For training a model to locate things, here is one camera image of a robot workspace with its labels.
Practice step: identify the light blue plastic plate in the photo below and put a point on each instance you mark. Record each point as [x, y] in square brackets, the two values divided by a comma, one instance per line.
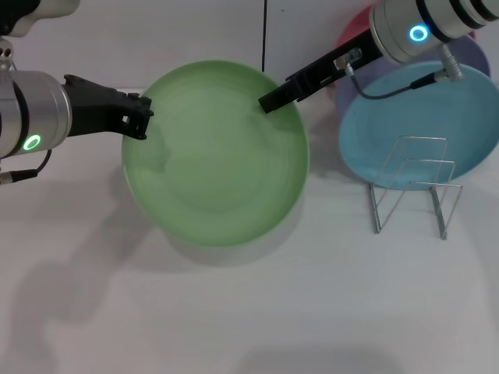
[390, 124]

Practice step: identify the purple plastic plate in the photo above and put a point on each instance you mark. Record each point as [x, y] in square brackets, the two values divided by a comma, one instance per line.
[473, 52]

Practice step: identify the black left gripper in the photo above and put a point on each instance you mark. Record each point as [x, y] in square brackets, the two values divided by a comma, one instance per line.
[93, 109]

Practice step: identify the red plastic plate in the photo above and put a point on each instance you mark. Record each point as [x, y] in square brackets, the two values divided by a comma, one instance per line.
[352, 27]

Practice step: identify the green plastic plate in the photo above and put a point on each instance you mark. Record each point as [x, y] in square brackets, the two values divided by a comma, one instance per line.
[218, 163]

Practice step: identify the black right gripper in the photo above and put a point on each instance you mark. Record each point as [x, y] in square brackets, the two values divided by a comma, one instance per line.
[319, 76]

